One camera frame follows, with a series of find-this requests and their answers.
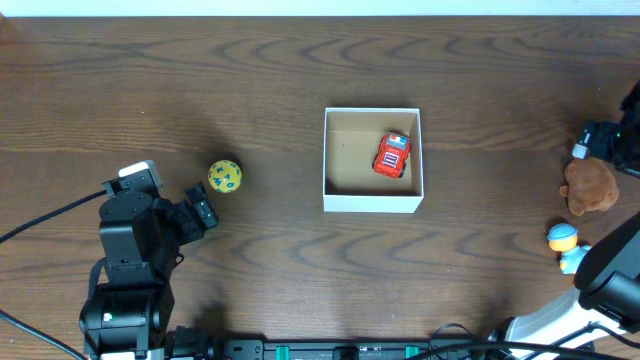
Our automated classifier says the brown plush toy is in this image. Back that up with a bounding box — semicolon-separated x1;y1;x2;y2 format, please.
559;158;620;216

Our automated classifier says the yellow ball with blue letters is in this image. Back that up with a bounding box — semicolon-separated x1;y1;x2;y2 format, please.
208;160;243;193

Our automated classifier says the blue duck toy figure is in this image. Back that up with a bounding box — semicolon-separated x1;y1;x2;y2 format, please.
547;223;591;275

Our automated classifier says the red toy truck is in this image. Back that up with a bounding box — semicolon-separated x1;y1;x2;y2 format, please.
372;132;411;179

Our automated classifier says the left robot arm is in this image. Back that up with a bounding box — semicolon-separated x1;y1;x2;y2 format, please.
79;179;218;359

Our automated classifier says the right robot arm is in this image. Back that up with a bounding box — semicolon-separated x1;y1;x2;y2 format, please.
480;88;639;359

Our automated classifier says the white cardboard box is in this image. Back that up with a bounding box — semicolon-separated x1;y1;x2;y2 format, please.
323;107;424;213

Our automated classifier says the black left cable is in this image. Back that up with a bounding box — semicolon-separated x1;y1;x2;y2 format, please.
0;188;109;245

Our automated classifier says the black cable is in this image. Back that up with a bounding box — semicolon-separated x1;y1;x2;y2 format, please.
409;322;640;360
0;188;109;245

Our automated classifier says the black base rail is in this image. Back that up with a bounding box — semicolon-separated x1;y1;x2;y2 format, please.
164;327;474;360

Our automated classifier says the black right cable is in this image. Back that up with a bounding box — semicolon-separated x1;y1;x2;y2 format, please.
409;322;640;360

